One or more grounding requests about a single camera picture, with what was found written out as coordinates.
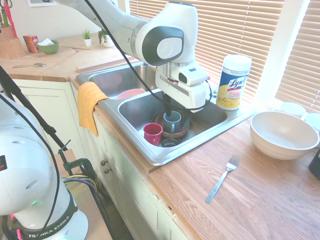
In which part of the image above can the wooden knife block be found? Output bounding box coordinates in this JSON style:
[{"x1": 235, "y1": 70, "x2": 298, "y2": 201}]
[{"x1": 0, "y1": 24, "x2": 24, "y2": 60}]

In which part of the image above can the black tripod pole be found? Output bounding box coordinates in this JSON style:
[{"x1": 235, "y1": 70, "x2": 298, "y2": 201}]
[{"x1": 0, "y1": 65, "x2": 70, "y2": 152}]

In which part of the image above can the green metal clamp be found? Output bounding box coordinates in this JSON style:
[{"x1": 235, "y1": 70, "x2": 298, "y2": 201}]
[{"x1": 57, "y1": 139, "x2": 96, "y2": 181}]

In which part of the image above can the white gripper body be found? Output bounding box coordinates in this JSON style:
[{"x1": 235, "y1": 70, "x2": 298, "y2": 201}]
[{"x1": 155, "y1": 73, "x2": 208, "y2": 114}]

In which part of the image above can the green bowl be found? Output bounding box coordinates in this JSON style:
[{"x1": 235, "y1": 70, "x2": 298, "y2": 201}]
[{"x1": 36, "y1": 38, "x2": 60, "y2": 55}]

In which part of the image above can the white paper sheet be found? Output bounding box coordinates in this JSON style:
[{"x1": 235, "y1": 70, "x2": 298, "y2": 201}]
[{"x1": 26, "y1": 0, "x2": 57, "y2": 8}]

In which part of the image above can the small plant in white pot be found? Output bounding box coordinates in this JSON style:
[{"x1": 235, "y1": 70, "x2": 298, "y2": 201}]
[{"x1": 82, "y1": 28, "x2": 93, "y2": 47}]

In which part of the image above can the black object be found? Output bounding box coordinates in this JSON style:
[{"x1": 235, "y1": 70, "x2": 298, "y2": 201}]
[{"x1": 308, "y1": 147, "x2": 320, "y2": 181}]

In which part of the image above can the coloured cable bundle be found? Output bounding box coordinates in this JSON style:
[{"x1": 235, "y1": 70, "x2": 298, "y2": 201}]
[{"x1": 61, "y1": 174, "x2": 111, "y2": 240}]

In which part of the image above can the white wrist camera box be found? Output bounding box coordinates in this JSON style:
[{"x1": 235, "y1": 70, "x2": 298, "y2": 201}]
[{"x1": 177, "y1": 65, "x2": 209, "y2": 87}]

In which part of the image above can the red cup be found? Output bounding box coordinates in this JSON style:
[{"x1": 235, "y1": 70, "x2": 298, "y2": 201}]
[{"x1": 143, "y1": 122, "x2": 164, "y2": 146}]

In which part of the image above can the wide wooden window blind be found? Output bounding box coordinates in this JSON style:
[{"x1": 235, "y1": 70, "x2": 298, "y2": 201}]
[{"x1": 128, "y1": 0, "x2": 286, "y2": 105}]

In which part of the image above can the silver metal fork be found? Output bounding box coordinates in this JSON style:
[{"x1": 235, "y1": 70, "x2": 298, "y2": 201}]
[{"x1": 205, "y1": 154, "x2": 241, "y2": 204}]

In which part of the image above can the Lysol wipes canister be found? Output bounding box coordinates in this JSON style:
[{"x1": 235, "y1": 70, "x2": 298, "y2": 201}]
[{"x1": 216, "y1": 54, "x2": 253, "y2": 111}]

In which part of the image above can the silver metal spoon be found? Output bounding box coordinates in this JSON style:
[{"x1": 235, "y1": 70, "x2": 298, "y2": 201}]
[{"x1": 12, "y1": 62, "x2": 47, "y2": 69}]

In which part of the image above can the stainless steel double sink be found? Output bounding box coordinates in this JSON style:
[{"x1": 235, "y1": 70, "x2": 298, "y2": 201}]
[{"x1": 75, "y1": 61, "x2": 261, "y2": 167}]

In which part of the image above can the orange dish cloth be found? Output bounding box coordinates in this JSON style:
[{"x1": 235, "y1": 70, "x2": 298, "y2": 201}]
[{"x1": 77, "y1": 81, "x2": 110, "y2": 137}]

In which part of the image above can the brown wooden bowl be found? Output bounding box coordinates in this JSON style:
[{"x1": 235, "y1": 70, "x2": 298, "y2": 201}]
[{"x1": 155, "y1": 112, "x2": 190, "y2": 139}]

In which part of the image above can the trailing plant in white pot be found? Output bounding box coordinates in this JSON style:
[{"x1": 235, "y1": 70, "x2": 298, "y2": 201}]
[{"x1": 97, "y1": 29, "x2": 116, "y2": 48}]

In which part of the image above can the cream kitchen cabinet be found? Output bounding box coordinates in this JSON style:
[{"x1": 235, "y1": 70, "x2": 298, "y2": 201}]
[{"x1": 11, "y1": 78, "x2": 187, "y2": 240}]

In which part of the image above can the grey-blue mug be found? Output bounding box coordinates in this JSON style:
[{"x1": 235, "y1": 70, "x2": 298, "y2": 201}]
[{"x1": 163, "y1": 111, "x2": 183, "y2": 134}]

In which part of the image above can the pink plate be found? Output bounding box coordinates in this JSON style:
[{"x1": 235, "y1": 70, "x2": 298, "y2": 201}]
[{"x1": 115, "y1": 88, "x2": 147, "y2": 101}]

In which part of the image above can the large cream bowl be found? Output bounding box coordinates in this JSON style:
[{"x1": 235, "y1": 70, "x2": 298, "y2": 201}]
[{"x1": 250, "y1": 111, "x2": 320, "y2": 161}]

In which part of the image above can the orange cardboard box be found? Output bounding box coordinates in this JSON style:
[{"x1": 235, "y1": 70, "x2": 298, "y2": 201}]
[{"x1": 22, "y1": 34, "x2": 40, "y2": 54}]

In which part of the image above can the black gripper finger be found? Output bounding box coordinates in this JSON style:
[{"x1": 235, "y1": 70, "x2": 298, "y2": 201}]
[
  {"x1": 181, "y1": 107, "x2": 193, "y2": 129},
  {"x1": 163, "y1": 91, "x2": 176, "y2": 119}
]

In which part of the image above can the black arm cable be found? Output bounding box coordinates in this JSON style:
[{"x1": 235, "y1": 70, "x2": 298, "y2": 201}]
[{"x1": 83, "y1": 0, "x2": 213, "y2": 112}]

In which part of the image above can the narrow wooden window blind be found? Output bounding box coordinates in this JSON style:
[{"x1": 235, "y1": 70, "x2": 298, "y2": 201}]
[{"x1": 274, "y1": 0, "x2": 320, "y2": 113}]

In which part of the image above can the wooden robot stand board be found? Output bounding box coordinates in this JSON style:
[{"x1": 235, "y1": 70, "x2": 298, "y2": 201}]
[{"x1": 53, "y1": 148, "x2": 114, "y2": 240}]

